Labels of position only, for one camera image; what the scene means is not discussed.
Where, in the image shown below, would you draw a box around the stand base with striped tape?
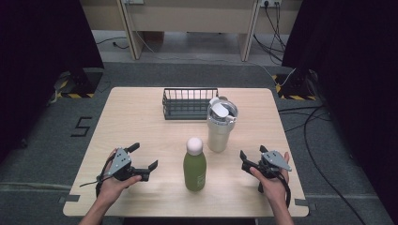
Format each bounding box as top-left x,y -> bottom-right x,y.
54,68 -> 104,99
271,68 -> 317,101

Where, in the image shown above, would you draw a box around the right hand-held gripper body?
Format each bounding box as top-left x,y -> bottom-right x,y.
249,150 -> 293,181

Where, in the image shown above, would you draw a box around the person's left hand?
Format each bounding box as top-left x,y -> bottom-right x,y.
99,148 -> 143,204

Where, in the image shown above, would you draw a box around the beige wooden desk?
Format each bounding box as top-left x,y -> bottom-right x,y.
79,0 -> 303,62

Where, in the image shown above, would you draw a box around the grey tape strip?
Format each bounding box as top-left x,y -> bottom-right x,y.
294,198 -> 317,211
57,194 -> 82,204

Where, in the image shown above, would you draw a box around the long black floor cables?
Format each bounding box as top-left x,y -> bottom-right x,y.
277,104 -> 368,225

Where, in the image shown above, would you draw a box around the right hand-held gripper cable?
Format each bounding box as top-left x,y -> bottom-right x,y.
276,172 -> 293,210

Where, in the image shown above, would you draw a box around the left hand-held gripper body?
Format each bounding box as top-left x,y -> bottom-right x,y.
107,147 -> 151,183

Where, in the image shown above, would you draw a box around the short black floor cable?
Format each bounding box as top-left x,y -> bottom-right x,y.
94,36 -> 130,51

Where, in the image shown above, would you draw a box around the cream tumbler with lid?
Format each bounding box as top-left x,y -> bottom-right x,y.
206,96 -> 239,154

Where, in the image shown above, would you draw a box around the left hand-held gripper cable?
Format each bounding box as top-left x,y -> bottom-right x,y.
79,156 -> 115,199

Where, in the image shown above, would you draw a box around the dark wire basket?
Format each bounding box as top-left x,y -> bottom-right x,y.
161,87 -> 220,121

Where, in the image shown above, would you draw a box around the green bottle with white cap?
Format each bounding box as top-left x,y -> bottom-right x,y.
183,136 -> 207,192

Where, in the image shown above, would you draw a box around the black curtain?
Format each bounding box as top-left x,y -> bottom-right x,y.
0,0 -> 105,160
281,0 -> 398,217

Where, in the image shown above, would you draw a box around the hand-held gripper cable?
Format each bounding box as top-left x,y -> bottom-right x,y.
276,172 -> 293,210
79,156 -> 115,199

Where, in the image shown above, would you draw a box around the person's right hand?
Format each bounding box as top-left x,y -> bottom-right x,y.
249,151 -> 292,204

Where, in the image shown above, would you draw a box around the white wall socket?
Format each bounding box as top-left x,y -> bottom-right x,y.
259,0 -> 283,8

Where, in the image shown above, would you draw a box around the black hanging cable bundle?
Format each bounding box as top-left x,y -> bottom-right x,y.
253,3 -> 287,66

